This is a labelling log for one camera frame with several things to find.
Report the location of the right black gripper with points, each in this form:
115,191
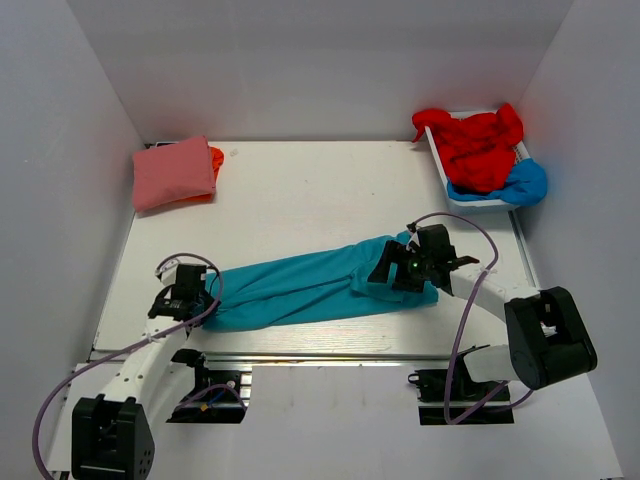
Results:
392,265

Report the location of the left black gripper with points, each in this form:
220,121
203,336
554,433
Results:
176,306

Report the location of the teal t-shirt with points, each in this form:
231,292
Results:
314,287

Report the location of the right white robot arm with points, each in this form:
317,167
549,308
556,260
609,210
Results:
547,339

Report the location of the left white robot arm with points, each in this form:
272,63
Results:
112,433

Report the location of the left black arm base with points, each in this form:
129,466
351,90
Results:
220,394

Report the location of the folded pink t-shirt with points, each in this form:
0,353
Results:
174,172

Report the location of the folded orange t-shirt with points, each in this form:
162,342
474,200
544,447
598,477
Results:
217,160

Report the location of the red crumpled t-shirt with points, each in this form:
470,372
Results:
476,152

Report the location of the blue crumpled t-shirt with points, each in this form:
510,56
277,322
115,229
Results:
526,185

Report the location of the white plastic basket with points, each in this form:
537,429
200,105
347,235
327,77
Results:
466,208

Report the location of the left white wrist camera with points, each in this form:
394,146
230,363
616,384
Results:
166,273

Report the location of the aluminium table rail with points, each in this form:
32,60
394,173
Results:
323,358

